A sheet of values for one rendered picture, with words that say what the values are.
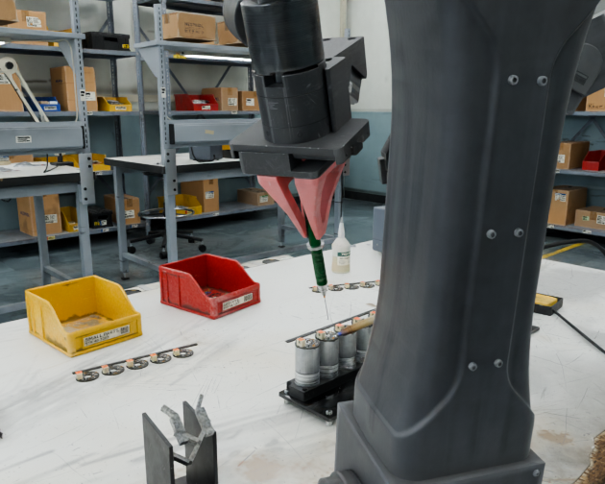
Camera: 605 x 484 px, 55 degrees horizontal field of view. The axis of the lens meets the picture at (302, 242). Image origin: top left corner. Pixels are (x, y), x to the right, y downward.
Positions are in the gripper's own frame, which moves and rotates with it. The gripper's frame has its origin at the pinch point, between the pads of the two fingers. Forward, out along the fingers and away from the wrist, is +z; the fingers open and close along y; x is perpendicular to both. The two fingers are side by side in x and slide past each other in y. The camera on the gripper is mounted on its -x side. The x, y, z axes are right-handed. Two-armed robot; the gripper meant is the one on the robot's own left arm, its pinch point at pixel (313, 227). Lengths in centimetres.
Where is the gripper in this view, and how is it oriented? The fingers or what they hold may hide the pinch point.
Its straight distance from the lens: 52.8
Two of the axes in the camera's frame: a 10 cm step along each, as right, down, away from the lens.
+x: -4.4, 5.1, -7.4
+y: -8.9, -1.1, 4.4
